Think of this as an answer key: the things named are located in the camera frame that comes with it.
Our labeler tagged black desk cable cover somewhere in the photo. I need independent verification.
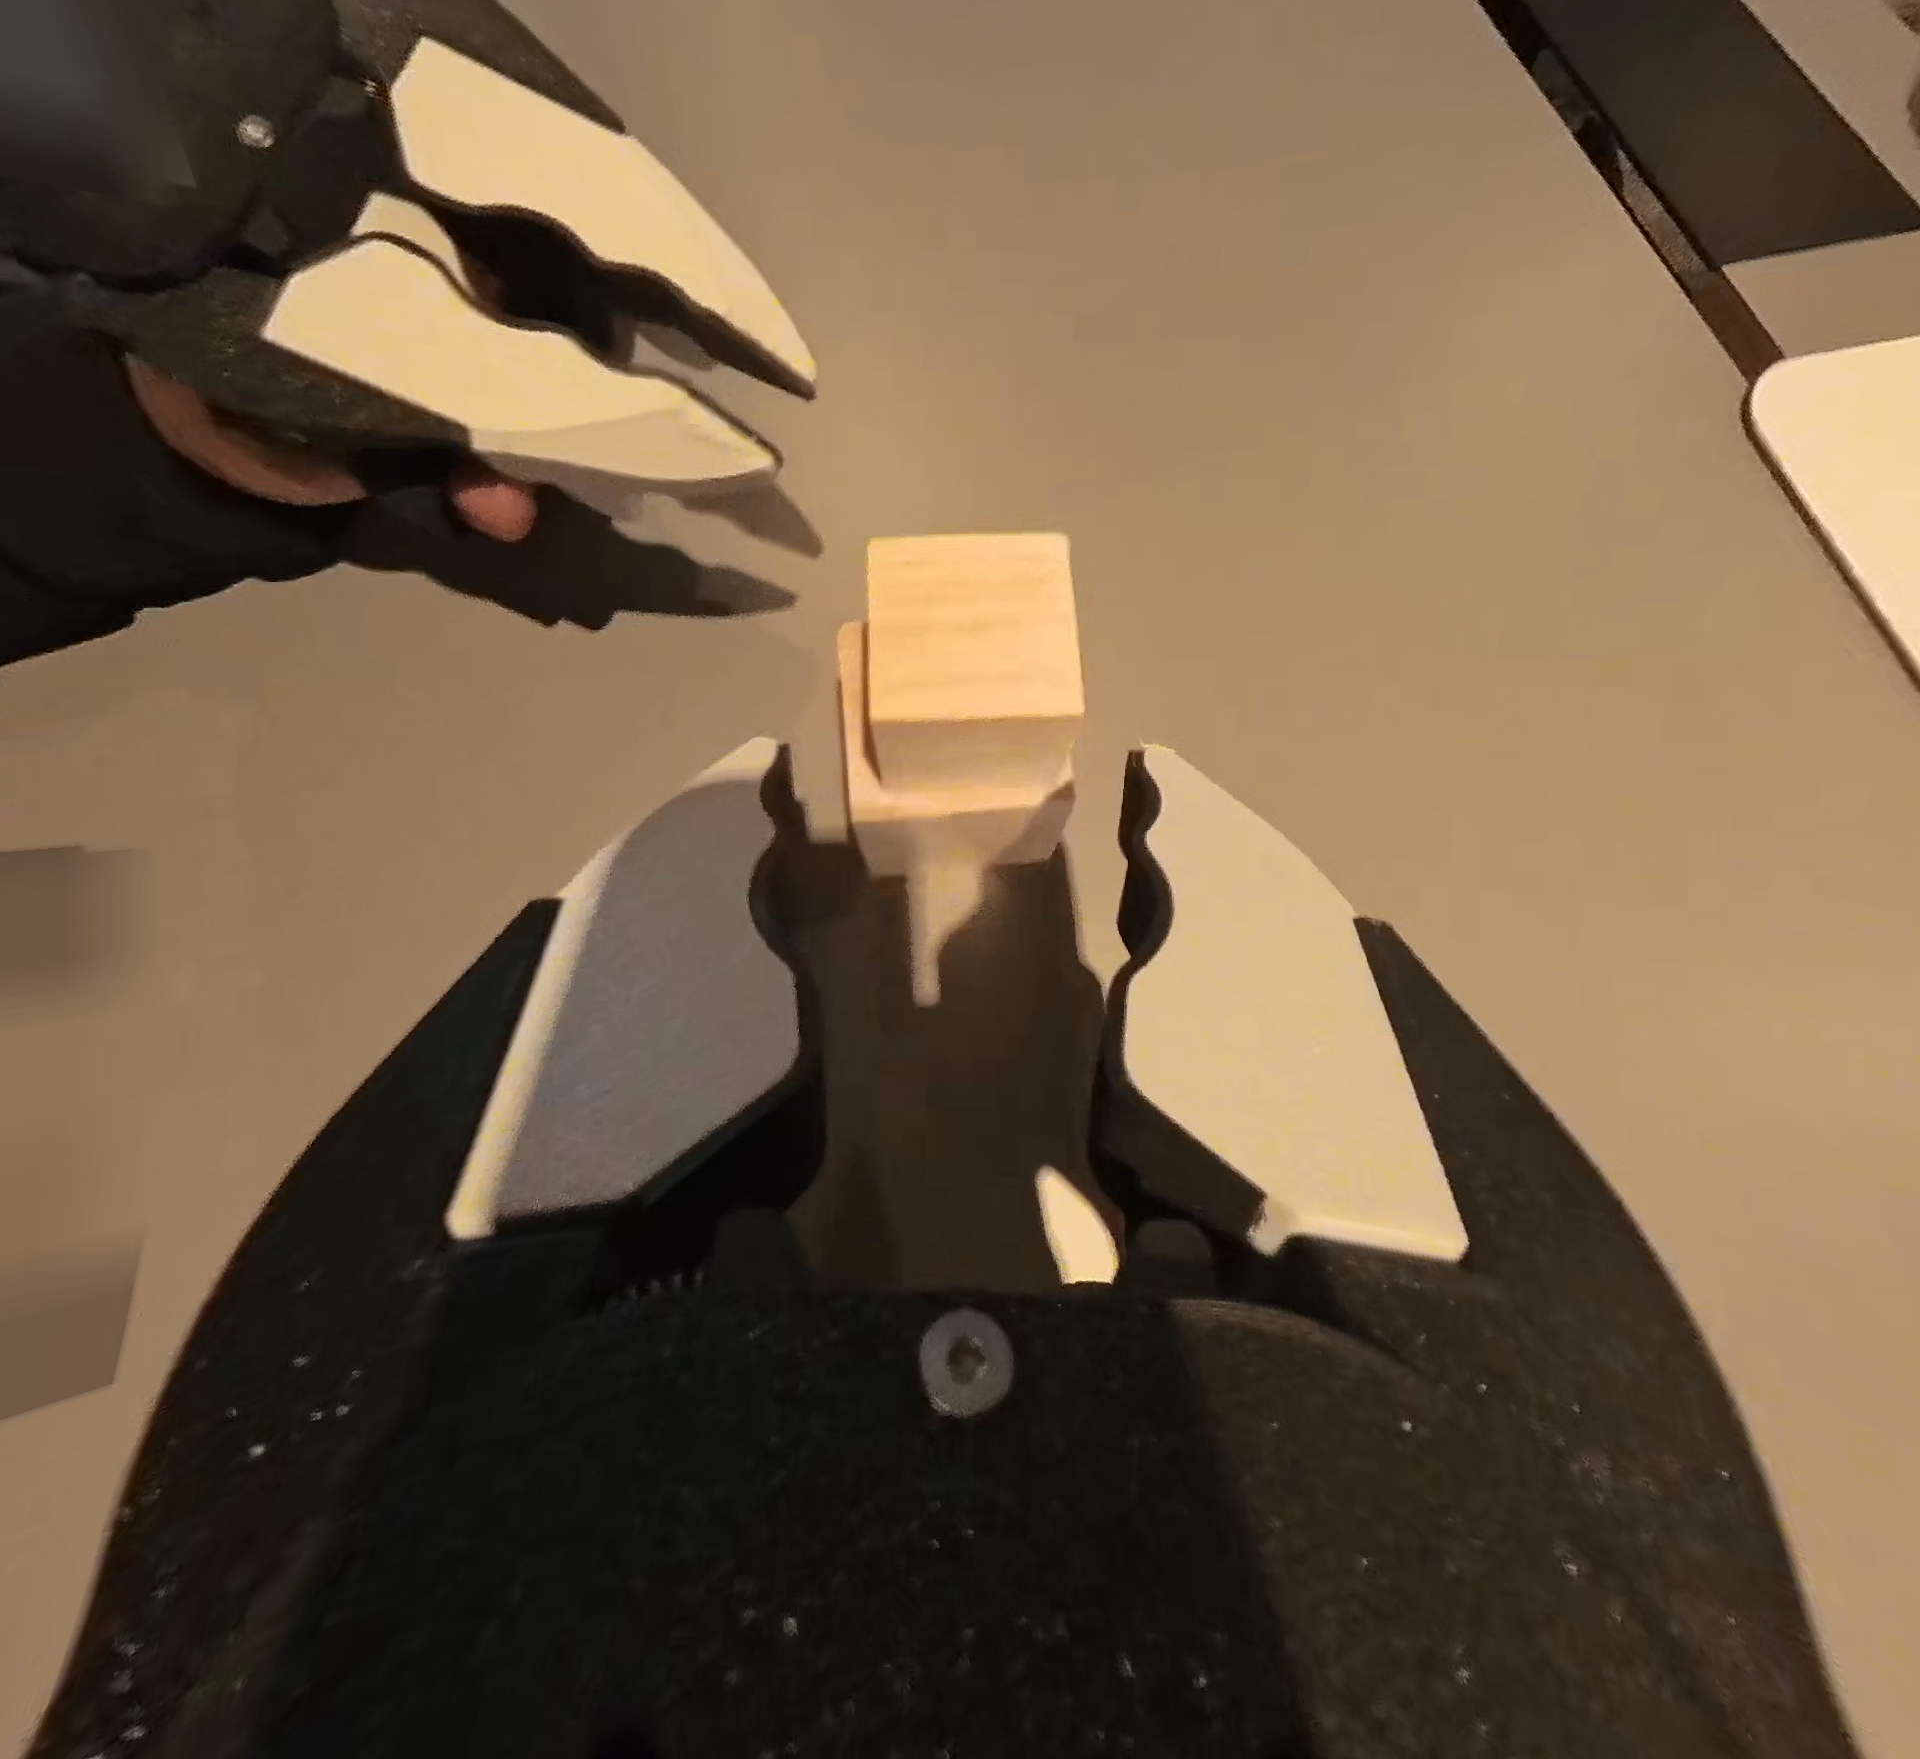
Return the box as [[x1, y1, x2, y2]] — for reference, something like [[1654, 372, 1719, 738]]
[[1435, 0, 1920, 280]]

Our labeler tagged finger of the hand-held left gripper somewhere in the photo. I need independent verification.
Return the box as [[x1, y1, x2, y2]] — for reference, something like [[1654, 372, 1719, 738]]
[[386, 39, 821, 406], [257, 237, 786, 520]]

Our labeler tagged large natural wooden cube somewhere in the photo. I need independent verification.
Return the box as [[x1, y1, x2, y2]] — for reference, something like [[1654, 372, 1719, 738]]
[[834, 620, 1081, 880]]

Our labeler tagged person's left hand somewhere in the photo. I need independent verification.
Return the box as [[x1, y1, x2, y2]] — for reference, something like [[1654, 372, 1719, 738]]
[[123, 354, 539, 546]]

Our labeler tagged white partition base plate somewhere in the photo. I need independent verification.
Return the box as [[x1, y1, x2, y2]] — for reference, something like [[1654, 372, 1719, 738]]
[[1743, 338, 1920, 684]]

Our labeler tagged medium natural wooden cube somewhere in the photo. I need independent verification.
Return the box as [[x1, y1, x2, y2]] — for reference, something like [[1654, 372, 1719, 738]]
[[863, 530, 1085, 790]]

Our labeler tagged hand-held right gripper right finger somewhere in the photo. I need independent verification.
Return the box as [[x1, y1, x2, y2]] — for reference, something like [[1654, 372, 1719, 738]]
[[1097, 742, 1474, 1266]]

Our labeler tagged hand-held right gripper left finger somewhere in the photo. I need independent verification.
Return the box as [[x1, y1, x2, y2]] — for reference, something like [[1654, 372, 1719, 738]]
[[443, 736, 828, 1244]]

